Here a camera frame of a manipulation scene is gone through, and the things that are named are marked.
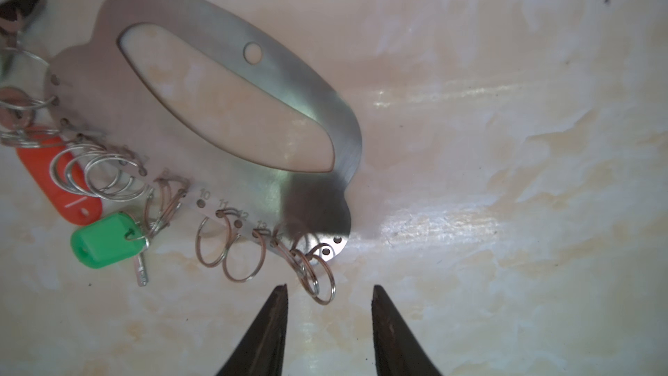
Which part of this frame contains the green key tag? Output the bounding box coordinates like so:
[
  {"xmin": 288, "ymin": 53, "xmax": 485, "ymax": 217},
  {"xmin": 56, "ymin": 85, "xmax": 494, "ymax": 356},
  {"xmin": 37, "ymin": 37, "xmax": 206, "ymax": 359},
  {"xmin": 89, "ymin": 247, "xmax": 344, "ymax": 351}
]
[{"xmin": 70, "ymin": 212, "xmax": 149, "ymax": 269}]

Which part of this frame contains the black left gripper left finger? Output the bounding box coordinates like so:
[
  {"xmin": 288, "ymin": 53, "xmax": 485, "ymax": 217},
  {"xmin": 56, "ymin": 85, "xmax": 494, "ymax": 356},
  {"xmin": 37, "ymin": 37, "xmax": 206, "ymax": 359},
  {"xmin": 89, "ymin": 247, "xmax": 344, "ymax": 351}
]
[{"xmin": 217, "ymin": 285, "xmax": 289, "ymax": 376}]

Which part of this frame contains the red key tag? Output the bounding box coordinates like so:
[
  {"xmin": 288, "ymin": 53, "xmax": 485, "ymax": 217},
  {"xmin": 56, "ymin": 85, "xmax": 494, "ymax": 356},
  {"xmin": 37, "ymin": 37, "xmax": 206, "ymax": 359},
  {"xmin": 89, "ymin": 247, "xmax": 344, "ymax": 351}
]
[{"xmin": 17, "ymin": 137, "xmax": 103, "ymax": 226}]

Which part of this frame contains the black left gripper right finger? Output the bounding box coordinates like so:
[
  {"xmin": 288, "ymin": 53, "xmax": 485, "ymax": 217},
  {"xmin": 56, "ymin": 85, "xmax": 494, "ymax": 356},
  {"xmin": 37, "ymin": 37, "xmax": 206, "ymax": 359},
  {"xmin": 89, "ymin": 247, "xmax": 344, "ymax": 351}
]
[{"xmin": 372, "ymin": 285, "xmax": 441, "ymax": 376}]

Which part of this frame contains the metal car-shaped key holder plate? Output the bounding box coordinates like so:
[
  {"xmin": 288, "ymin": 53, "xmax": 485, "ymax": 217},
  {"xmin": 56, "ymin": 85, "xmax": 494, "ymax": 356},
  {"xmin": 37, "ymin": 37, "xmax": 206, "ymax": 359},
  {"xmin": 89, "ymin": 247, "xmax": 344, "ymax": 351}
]
[{"xmin": 45, "ymin": 0, "xmax": 362, "ymax": 260}]

